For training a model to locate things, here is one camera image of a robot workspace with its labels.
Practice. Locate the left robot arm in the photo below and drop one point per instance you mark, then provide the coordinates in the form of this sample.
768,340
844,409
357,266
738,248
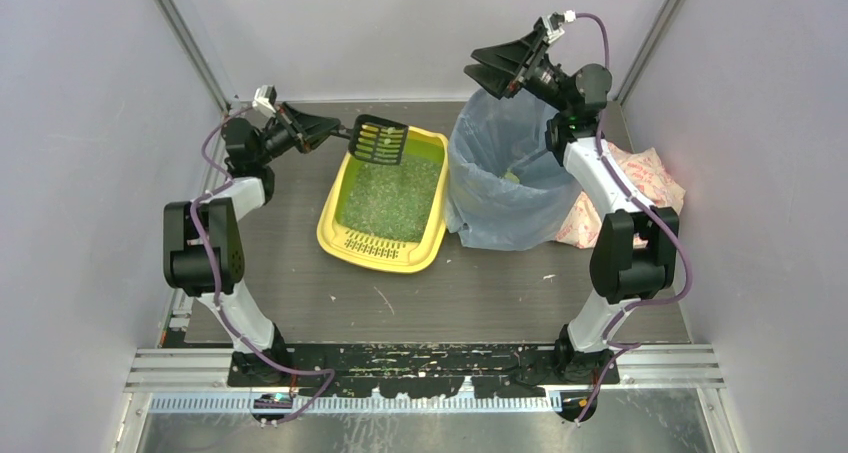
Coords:
203,253

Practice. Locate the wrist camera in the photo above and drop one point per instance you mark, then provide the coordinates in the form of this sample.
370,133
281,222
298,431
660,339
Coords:
554,25
264,101

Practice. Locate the green cat litter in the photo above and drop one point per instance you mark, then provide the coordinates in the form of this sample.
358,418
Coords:
392,202

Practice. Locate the blue bag lined bin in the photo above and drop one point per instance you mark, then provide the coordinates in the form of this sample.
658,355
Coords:
505,190

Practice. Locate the pink patterned cloth bag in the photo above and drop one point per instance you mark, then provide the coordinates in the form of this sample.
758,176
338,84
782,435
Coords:
645,170

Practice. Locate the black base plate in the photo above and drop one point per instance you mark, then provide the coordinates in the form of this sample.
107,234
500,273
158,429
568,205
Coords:
427,370

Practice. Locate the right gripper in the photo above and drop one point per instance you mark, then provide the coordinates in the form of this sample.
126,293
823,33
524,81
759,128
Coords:
525,66

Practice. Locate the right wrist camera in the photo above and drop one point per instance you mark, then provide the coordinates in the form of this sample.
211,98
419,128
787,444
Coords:
554,25

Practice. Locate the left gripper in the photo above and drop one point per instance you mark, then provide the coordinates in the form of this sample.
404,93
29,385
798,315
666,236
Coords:
289,126

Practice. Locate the yellow litter box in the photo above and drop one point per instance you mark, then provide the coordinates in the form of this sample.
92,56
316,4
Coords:
379,253

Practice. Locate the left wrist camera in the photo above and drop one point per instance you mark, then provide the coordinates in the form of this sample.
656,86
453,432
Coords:
264,101

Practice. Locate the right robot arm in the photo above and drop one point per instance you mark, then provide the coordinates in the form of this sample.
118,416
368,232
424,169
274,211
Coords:
636,249

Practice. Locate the black litter scoop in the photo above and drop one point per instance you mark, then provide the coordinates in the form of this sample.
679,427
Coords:
374,140

